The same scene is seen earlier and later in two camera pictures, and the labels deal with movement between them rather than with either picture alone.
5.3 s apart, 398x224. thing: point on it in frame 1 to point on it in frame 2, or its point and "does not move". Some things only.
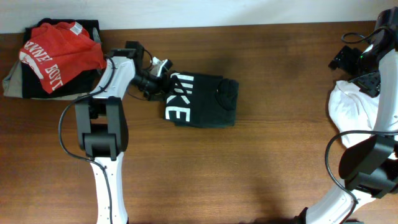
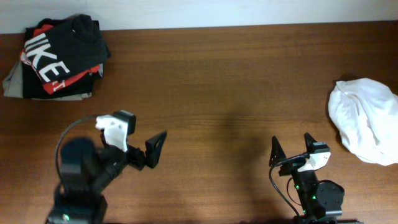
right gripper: (344, 58) to (280, 154)
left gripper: (157, 87) to (152, 151)
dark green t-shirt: (201, 101) to (68, 49)
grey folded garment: (13, 86) does not move
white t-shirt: (352, 109) does not move
